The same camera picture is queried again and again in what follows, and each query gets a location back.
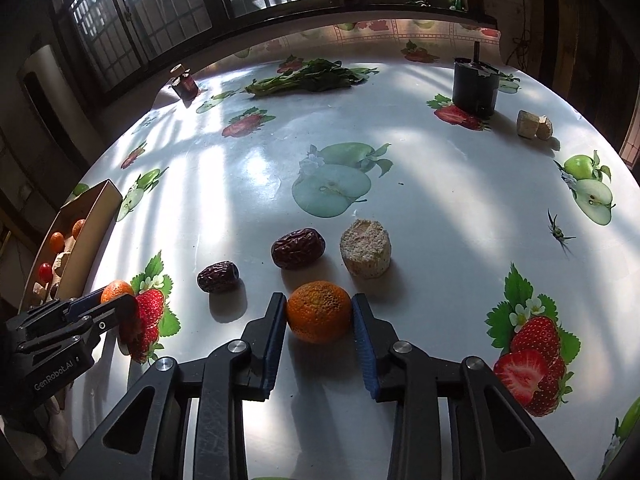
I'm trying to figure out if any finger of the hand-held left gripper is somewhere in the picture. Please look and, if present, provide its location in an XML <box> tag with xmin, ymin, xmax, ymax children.
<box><xmin>80</xmin><ymin>295</ymin><xmax>140</xmax><ymax>335</ymax></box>
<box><xmin>65</xmin><ymin>286</ymin><xmax>108</xmax><ymax>318</ymax></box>

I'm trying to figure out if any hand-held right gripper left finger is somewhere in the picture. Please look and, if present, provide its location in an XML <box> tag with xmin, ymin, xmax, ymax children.
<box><xmin>60</xmin><ymin>291</ymin><xmax>288</xmax><ymax>480</ymax></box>

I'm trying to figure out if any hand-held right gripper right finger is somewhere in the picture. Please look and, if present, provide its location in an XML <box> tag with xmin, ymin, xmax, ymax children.
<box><xmin>351</xmin><ymin>292</ymin><xmax>576</xmax><ymax>480</ymax></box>

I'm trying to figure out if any small orange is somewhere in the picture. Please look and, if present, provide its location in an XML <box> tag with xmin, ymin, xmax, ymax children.
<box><xmin>100</xmin><ymin>280</ymin><xmax>136</xmax><ymax>306</ymax></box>

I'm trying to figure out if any medium orange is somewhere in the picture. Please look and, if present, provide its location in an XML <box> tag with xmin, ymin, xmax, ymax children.
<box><xmin>286</xmin><ymin>280</ymin><xmax>353</xmax><ymax>345</ymax></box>

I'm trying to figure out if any cardboard box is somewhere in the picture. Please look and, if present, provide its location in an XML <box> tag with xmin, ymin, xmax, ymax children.
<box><xmin>19</xmin><ymin>179</ymin><xmax>124</xmax><ymax>311</ymax></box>

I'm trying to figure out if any beige bag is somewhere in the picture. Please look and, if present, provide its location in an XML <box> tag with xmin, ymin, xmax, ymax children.
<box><xmin>45</xmin><ymin>385</ymin><xmax>81</xmax><ymax>456</ymax></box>

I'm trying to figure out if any dark brown date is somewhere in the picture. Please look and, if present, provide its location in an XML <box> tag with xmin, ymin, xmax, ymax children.
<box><xmin>196</xmin><ymin>260</ymin><xmax>240</xmax><ymax>294</ymax></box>

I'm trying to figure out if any upright sugarcane piece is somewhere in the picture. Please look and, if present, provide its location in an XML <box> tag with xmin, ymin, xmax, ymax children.
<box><xmin>339</xmin><ymin>218</ymin><xmax>392</xmax><ymax>279</ymax></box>

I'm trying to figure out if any glossy red date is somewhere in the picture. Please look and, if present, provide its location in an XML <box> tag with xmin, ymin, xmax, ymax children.
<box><xmin>271</xmin><ymin>228</ymin><xmax>326</xmax><ymax>269</ymax></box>

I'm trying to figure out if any small green fruit stem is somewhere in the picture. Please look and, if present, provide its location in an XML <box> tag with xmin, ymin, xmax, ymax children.
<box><xmin>546</xmin><ymin>210</ymin><xmax>577</xmax><ymax>250</ymax></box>

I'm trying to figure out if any white cylindrical appliance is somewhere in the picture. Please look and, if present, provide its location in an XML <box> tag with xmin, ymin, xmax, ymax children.
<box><xmin>17</xmin><ymin>44</ymin><xmax>101</xmax><ymax>161</ymax></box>

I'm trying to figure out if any small dark glass jar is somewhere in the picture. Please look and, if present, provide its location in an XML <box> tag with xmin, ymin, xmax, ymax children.
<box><xmin>169</xmin><ymin>64</ymin><xmax>200</xmax><ymax>101</ymax></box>

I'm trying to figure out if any green leafy vegetable bunch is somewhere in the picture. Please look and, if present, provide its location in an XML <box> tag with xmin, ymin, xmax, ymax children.
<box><xmin>244</xmin><ymin>58</ymin><xmax>368</xmax><ymax>97</ymax></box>

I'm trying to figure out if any black cylindrical container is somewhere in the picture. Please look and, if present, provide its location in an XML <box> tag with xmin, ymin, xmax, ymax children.
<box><xmin>452</xmin><ymin>41</ymin><xmax>501</xmax><ymax>117</ymax></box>

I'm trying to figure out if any window with metal grille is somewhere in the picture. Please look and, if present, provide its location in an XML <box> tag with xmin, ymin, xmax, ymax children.
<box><xmin>45</xmin><ymin>0</ymin><xmax>481</xmax><ymax>106</ymax></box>

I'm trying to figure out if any hanging black cable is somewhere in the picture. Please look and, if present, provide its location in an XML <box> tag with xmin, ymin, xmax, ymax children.
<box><xmin>510</xmin><ymin>0</ymin><xmax>533</xmax><ymax>61</ymax></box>

